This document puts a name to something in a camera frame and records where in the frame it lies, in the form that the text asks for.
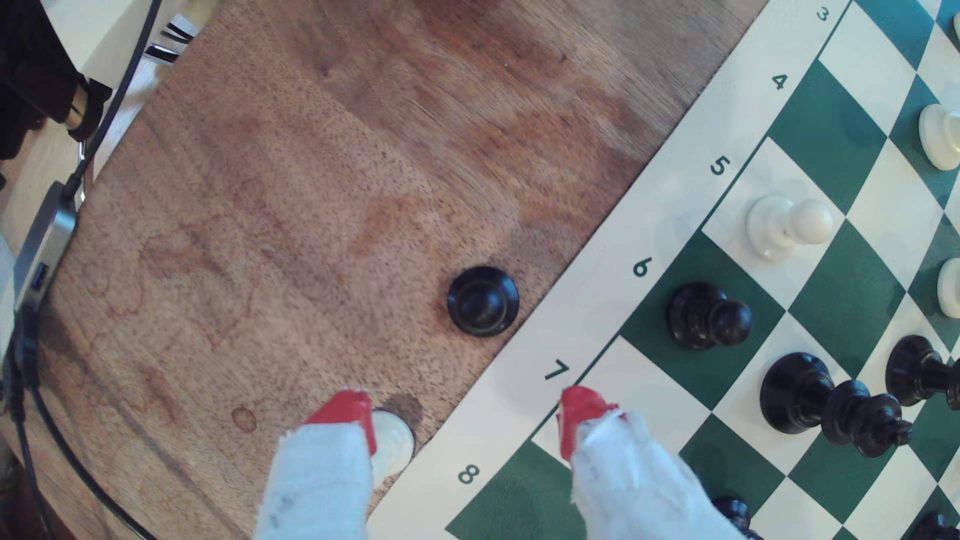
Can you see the white padded red-tipped gripper finger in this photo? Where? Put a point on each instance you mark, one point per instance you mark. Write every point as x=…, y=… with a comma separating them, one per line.
x=637, y=487
x=322, y=480

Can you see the black chess pawn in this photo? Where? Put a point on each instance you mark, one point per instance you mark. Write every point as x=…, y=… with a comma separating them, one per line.
x=705, y=316
x=482, y=301

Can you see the green and cream chess mat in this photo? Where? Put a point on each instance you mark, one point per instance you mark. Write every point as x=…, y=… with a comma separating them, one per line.
x=600, y=300

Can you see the tall black chess piece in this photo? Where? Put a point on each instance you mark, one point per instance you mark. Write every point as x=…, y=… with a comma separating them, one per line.
x=806, y=394

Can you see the white chess pawn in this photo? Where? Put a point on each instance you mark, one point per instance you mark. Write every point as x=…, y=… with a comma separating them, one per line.
x=787, y=223

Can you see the grey USB hub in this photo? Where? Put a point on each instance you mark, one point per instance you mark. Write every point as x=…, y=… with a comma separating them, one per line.
x=45, y=247

